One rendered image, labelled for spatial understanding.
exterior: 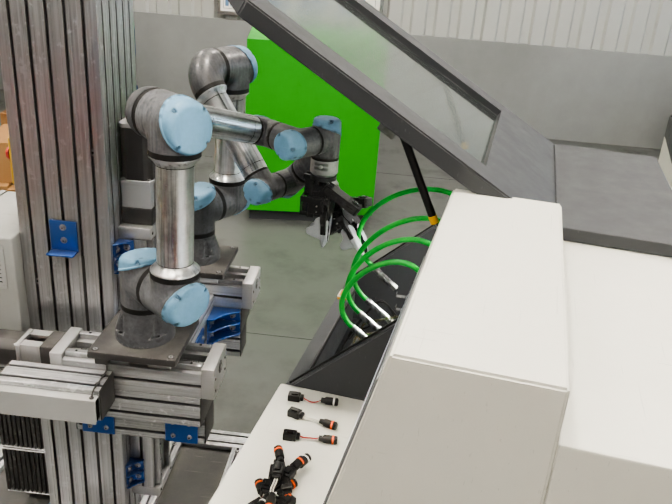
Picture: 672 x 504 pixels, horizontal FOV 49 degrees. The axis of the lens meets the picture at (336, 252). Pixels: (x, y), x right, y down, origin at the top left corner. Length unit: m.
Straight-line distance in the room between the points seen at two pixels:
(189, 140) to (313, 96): 3.65
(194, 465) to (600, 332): 1.88
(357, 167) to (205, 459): 3.01
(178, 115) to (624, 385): 0.99
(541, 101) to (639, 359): 7.48
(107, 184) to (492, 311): 1.19
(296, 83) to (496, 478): 4.38
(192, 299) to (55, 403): 0.44
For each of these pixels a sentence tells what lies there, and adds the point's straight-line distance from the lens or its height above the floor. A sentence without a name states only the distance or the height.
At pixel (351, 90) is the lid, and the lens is 1.54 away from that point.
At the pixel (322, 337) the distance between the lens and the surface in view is 2.14.
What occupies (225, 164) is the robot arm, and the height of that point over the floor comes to 1.33.
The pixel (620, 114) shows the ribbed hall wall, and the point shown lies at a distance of 8.83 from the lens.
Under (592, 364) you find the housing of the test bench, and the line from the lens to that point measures 1.17.
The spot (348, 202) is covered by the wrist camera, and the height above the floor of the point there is 1.36.
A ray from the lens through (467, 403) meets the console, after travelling 0.96.
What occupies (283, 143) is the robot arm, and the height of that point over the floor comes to 1.53.
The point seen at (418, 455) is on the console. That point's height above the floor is 1.41.
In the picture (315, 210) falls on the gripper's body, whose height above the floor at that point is 1.32.
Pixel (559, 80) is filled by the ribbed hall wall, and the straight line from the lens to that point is 8.60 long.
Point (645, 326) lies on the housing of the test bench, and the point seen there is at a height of 1.47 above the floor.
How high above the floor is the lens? 2.04
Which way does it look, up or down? 24 degrees down
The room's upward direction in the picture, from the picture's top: 4 degrees clockwise
